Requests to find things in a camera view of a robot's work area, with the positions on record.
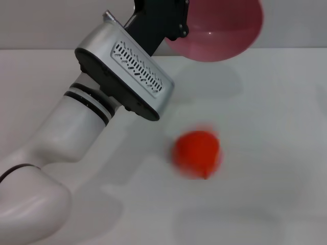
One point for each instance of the soft orange toy fruit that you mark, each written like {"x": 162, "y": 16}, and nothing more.
{"x": 196, "y": 153}

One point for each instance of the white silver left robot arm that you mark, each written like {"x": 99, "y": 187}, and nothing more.
{"x": 51, "y": 153}

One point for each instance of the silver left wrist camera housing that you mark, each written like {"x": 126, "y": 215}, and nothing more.
{"x": 122, "y": 76}

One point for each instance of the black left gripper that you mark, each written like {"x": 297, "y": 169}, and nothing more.
{"x": 158, "y": 20}

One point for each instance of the pink plastic bowl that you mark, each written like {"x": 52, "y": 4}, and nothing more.
{"x": 224, "y": 30}

